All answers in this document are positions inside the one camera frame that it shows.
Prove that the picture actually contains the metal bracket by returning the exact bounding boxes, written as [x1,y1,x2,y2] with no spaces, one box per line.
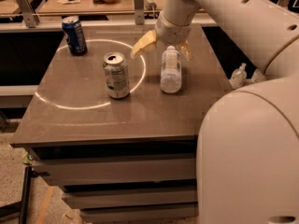
[134,0,144,25]
[16,0,39,28]

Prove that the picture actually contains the grey drawer cabinet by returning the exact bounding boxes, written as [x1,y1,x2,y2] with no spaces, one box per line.
[12,25,230,222]

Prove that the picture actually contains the green and white soda can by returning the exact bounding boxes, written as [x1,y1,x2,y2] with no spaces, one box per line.
[103,51,130,99]

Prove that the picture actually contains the blue soda can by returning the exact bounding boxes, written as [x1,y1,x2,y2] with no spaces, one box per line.
[62,16,88,55]

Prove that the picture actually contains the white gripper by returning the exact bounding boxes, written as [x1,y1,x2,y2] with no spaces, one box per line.
[131,11,192,61]

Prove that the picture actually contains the sanitizer pump bottle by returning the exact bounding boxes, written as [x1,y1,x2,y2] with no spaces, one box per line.
[230,63,247,89]
[251,68,266,83]

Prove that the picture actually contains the clear plastic water bottle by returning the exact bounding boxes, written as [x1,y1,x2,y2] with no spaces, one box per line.
[160,46,182,93]

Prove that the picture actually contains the left sanitizer pump bottle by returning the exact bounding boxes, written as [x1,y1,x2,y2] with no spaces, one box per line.
[230,63,247,89]

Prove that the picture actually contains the white power strip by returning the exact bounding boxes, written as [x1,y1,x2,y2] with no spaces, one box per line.
[144,0,157,10]

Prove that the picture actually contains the right sanitizer pump bottle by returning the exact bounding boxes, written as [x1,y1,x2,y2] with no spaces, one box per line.
[251,68,266,83]

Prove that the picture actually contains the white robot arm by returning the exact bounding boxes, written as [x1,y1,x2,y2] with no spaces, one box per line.
[155,0,299,224]

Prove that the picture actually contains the middle metal bracket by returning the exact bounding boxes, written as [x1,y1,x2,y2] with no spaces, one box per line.
[134,0,144,25]

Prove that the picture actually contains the left metal bracket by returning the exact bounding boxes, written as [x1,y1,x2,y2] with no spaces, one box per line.
[16,0,39,28]

